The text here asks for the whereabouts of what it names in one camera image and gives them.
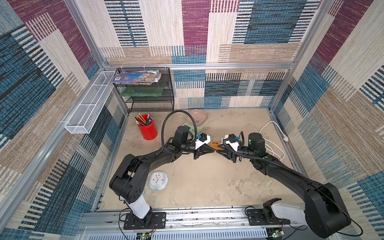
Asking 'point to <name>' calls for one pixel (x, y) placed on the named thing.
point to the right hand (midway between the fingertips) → (220, 148)
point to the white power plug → (285, 138)
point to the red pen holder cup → (149, 132)
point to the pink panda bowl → (199, 116)
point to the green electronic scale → (192, 128)
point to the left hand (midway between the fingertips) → (213, 150)
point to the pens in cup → (140, 121)
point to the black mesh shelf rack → (158, 97)
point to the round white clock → (158, 180)
